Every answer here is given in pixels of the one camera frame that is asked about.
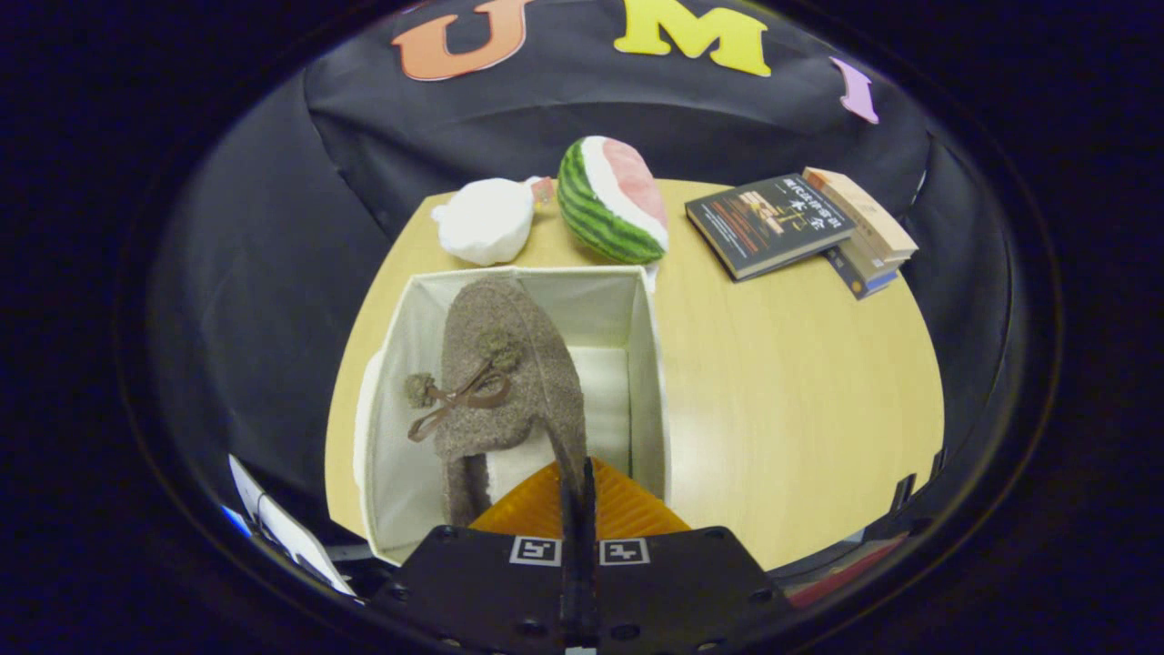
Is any grey fabric storage box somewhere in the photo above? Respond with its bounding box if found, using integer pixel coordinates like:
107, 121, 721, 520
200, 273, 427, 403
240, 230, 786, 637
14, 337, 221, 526
353, 265, 672, 567

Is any black book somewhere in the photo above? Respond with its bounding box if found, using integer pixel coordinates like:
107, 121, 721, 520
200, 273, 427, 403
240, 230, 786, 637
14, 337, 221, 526
685, 173, 858, 282

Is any blue book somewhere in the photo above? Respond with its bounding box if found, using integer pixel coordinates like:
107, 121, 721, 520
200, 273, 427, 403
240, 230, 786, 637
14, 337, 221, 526
823, 244, 899, 300

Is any white paper sheet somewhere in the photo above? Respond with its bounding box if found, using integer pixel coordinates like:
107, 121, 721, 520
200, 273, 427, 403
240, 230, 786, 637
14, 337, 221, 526
227, 455, 357, 597

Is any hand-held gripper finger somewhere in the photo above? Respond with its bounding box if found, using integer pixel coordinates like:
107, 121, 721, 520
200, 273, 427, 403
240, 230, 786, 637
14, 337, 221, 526
366, 457, 583, 654
582, 457, 801, 654

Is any white plush toy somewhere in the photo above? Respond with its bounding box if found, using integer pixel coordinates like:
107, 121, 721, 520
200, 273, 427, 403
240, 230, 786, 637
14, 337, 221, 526
430, 176, 556, 267

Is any watermelon slice plush toy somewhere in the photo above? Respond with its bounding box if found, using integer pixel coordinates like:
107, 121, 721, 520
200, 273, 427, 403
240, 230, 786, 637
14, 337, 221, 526
557, 136, 670, 292

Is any brown slipper shoe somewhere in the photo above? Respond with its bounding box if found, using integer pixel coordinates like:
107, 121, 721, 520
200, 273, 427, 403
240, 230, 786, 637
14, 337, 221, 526
404, 277, 589, 529

